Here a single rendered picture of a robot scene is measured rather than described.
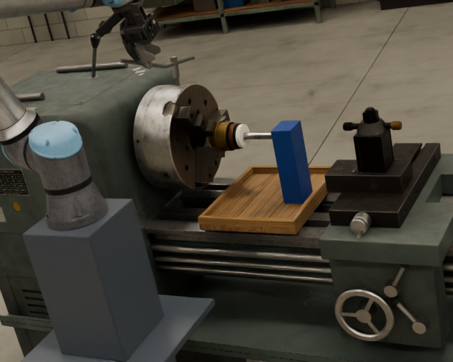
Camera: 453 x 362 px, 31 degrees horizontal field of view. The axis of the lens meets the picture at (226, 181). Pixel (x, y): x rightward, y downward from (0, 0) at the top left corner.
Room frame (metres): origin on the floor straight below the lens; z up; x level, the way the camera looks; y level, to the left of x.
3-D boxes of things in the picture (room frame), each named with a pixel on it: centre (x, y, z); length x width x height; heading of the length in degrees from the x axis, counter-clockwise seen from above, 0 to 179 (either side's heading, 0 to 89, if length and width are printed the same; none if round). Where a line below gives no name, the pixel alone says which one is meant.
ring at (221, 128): (2.22, -0.03, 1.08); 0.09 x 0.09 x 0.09; 58
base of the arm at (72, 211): (1.82, 0.37, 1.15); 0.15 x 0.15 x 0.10
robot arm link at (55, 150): (1.82, 0.38, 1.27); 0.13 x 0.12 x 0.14; 35
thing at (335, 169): (1.92, -0.37, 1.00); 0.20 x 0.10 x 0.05; 58
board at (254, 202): (2.16, -0.12, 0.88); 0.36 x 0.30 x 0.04; 148
